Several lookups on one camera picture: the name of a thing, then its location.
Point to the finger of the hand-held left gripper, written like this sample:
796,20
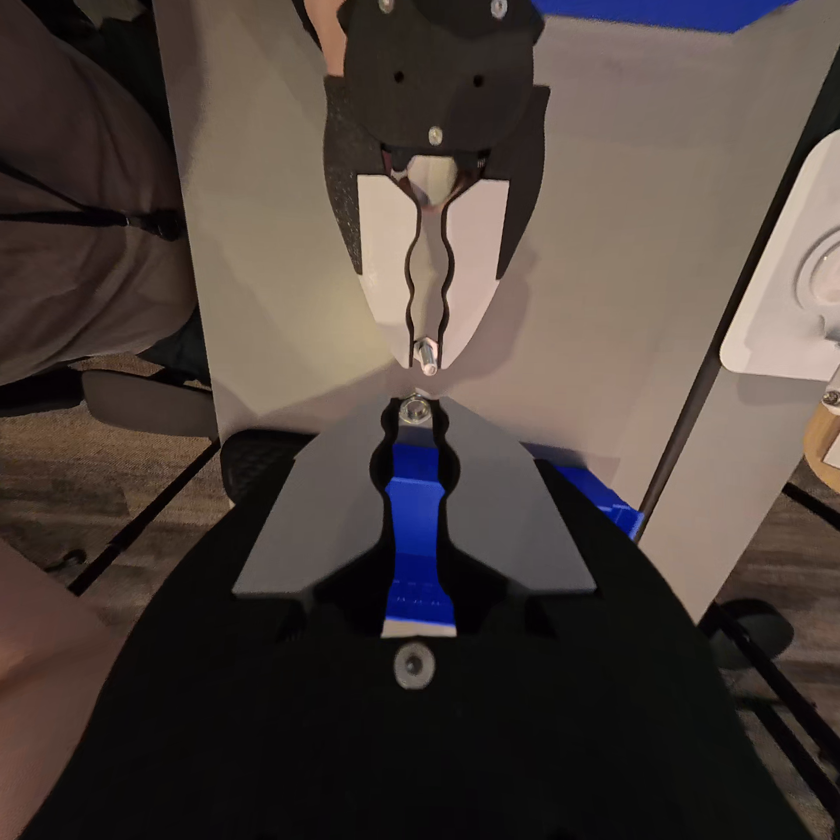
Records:
476,262
384,262

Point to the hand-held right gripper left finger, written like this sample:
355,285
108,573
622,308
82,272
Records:
315,518

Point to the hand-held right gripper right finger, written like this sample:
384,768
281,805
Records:
518,518

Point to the blue plastic bin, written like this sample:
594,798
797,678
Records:
413,525
656,13

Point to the steel hex bolt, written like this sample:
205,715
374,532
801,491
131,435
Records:
428,361

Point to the steel hex nut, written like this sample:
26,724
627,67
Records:
415,412

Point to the person's right forearm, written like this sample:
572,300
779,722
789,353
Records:
46,689

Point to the person's left hand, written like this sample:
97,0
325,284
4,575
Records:
328,33

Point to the black pole stand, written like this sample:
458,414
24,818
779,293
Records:
748,633

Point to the white board stand base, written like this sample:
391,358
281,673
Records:
768,315

